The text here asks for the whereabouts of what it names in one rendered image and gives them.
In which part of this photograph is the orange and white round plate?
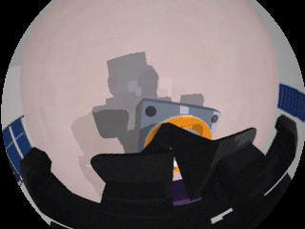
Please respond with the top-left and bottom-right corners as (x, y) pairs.
(144, 114), (213, 172)

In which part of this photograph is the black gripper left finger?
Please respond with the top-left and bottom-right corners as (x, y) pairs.
(91, 122), (174, 198)

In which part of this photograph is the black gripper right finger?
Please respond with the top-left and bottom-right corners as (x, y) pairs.
(165, 122), (256, 201)

